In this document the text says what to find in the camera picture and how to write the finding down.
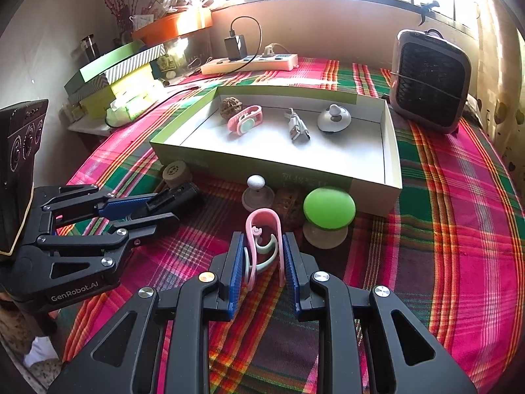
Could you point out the tissue pack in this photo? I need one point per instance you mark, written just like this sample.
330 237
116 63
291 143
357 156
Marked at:
129 108

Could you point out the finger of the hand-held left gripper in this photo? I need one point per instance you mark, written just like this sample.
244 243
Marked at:
143 223
123 207

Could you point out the black window hook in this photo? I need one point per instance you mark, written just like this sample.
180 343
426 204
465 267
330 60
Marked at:
428 8

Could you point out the small white knob massager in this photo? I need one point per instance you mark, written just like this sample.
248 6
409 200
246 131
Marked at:
256 197

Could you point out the orange storage box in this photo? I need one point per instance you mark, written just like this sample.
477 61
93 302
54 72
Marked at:
172 28

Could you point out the white cloth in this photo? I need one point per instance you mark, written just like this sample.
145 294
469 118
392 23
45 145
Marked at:
39 349

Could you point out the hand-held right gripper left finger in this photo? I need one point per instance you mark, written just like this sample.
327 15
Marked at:
236 279

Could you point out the dark tumbler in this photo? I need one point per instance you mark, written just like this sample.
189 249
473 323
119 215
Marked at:
89 48

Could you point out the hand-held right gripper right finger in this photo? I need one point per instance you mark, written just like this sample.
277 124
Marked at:
289 271

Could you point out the white side table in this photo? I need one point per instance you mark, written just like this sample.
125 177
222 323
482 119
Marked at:
90 128

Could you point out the brown walnut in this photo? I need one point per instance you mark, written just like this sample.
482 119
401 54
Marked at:
229 108
289 207

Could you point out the white power strip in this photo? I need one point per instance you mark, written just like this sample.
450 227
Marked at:
279 63

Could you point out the heart print curtain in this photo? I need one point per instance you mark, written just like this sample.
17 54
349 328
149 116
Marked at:
502 90

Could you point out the green mushroom massager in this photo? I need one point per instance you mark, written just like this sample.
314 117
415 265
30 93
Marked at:
328 209

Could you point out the small green patterned box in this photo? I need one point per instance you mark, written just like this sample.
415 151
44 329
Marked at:
168 66

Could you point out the white plug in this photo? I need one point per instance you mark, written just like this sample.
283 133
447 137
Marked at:
268 51

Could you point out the grey pillow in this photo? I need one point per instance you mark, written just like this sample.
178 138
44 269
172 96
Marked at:
475 111

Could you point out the grey portable heater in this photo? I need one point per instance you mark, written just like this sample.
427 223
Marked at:
426 82

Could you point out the black charger adapter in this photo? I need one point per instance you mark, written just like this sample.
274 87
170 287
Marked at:
235 48

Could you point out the green and white cardboard box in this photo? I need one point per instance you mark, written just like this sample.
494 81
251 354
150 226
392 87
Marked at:
262 152

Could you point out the black electric device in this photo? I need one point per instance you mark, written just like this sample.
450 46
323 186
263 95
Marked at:
184 195

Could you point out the yellow-green box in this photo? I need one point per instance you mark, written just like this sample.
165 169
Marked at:
123 88

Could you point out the small round beige gadget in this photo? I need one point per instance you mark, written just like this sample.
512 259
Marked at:
174 172

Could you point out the grey round panda gadget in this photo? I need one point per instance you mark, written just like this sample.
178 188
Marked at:
334 121

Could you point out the pink ear hook clip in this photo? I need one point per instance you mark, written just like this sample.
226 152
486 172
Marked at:
246 125
262 212

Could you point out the white mug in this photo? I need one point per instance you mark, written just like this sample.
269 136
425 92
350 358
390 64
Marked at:
141 23

